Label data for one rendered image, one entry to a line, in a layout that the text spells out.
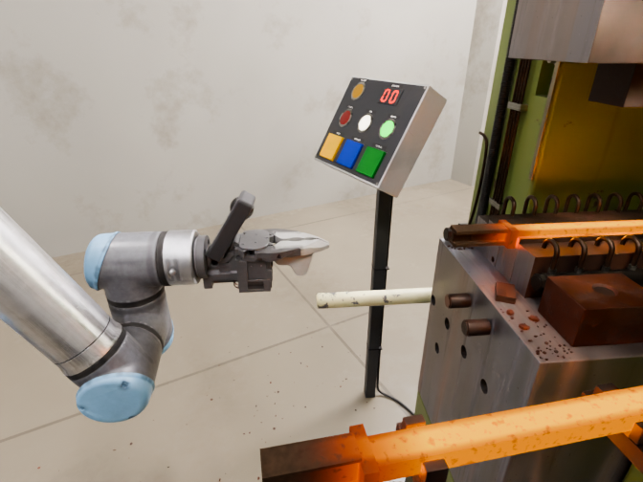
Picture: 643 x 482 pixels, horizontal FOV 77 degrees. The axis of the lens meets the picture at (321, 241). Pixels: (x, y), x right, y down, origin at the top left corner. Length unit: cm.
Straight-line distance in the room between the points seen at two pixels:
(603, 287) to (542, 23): 40
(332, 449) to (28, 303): 39
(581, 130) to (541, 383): 55
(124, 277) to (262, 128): 259
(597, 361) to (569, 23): 45
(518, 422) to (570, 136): 67
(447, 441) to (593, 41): 50
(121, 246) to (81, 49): 232
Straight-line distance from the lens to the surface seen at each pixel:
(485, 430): 43
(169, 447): 170
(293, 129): 329
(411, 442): 40
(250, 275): 66
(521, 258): 74
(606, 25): 65
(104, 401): 64
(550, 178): 100
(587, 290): 68
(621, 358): 69
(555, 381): 66
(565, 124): 97
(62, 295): 59
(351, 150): 117
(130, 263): 67
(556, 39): 71
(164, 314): 75
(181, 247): 65
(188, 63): 300
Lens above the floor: 129
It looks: 26 degrees down
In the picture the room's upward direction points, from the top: straight up
